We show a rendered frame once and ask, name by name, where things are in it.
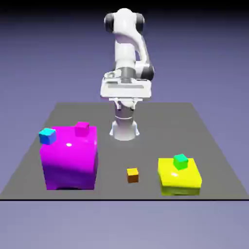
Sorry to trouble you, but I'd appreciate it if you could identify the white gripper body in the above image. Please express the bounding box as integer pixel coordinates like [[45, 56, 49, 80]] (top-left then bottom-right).
[[100, 77, 152, 102]]

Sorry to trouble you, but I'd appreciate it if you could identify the small cyan cube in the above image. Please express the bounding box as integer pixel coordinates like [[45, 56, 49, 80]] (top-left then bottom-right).
[[38, 127, 57, 145]]

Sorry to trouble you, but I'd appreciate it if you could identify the large magenta box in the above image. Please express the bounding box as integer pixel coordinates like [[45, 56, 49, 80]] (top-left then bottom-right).
[[39, 125, 98, 191]]

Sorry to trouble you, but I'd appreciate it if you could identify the small orange cube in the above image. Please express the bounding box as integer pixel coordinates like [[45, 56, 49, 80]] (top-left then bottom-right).
[[126, 167, 140, 184]]

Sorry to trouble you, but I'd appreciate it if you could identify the small green cube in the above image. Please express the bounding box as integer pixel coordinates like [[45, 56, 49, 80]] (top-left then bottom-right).
[[173, 153, 189, 171]]

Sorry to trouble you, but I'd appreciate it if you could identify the small magenta cube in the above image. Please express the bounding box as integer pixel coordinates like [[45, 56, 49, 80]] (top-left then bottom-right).
[[74, 121, 90, 137]]

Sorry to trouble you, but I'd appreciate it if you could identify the large yellow box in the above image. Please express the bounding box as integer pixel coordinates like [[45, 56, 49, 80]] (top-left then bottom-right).
[[157, 158, 203, 196]]

